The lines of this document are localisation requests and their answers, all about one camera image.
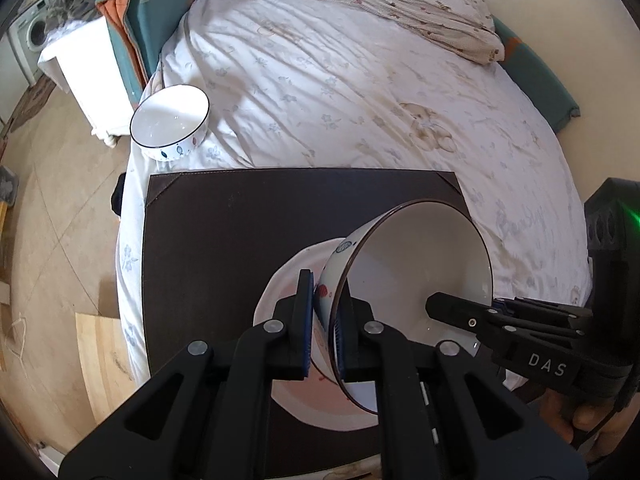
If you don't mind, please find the pink strawberry plate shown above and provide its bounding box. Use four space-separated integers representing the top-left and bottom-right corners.
252 237 507 432

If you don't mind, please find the large white bowl black rim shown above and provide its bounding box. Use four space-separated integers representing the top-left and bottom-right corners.
314 200 494 414

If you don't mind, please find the person's right hand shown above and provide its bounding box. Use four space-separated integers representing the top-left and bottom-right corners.
539 389 639 463

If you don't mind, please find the black rectangular mat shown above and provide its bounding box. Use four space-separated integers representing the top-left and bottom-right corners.
141 168 507 478

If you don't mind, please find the wooden board on floor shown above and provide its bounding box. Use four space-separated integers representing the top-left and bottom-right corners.
75 313 136 424

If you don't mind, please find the teal mattress edge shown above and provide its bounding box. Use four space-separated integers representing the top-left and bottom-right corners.
494 18 582 134

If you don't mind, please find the small white fish bowl far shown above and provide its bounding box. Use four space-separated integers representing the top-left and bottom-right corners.
129 84 210 162

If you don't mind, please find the white floral bed sheet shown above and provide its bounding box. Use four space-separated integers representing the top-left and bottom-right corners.
114 0 597 386

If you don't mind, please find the white bedside cabinet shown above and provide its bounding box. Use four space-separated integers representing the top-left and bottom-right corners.
38 18 134 148

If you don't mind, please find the teal orange folded blanket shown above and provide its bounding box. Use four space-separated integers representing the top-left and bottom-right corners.
96 0 194 105

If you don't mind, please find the white washing machine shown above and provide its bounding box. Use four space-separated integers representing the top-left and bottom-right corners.
9 0 50 87

